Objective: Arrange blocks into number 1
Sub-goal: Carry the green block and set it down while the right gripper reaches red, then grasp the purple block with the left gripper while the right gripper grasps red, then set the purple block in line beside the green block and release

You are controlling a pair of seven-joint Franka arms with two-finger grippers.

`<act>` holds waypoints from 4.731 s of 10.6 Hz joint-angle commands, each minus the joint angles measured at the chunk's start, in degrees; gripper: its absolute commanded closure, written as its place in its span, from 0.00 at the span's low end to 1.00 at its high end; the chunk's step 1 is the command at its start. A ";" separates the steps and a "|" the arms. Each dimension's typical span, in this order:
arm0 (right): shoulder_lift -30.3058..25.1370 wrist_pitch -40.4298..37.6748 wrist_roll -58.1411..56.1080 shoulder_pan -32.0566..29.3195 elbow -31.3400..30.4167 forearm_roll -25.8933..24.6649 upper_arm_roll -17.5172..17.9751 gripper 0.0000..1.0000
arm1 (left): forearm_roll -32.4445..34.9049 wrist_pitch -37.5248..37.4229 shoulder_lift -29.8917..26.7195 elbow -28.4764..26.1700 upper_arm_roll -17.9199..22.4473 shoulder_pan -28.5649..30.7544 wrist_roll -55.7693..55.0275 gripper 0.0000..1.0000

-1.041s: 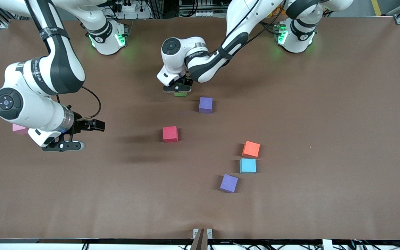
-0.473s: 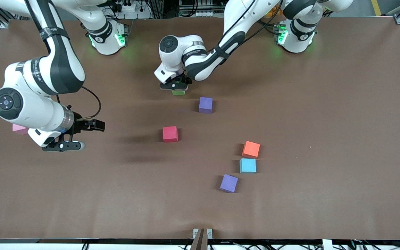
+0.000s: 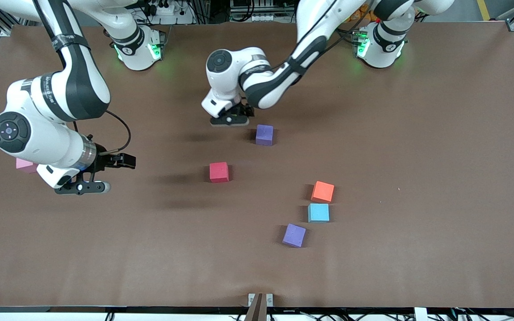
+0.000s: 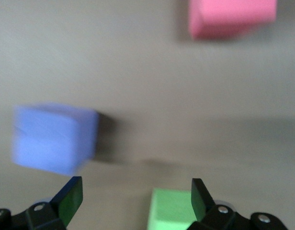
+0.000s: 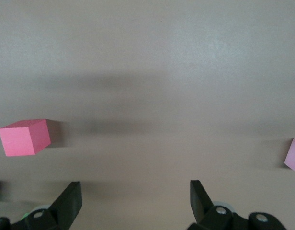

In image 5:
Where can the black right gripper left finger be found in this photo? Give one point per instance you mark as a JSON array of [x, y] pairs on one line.
[[66, 206]]

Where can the red foam block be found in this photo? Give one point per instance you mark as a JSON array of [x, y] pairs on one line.
[[20, 141]]

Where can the pink foam block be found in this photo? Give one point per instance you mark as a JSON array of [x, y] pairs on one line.
[[294, 155]]

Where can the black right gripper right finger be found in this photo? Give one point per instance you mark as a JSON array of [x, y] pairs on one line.
[[200, 203]]

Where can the brown paper table cover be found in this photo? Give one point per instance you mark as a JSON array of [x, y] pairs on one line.
[[147, 60]]

